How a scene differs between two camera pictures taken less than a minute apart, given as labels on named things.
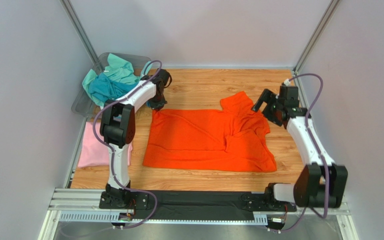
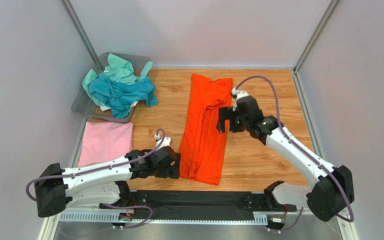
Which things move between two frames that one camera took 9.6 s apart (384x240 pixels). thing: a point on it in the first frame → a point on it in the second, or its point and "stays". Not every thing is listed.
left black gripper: (158, 105) → (172, 170)
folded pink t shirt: (94, 153) stays
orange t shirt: (236, 139) → (204, 147)
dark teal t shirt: (105, 86) stays
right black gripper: (271, 108) → (227, 119)
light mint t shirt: (119, 69) stays
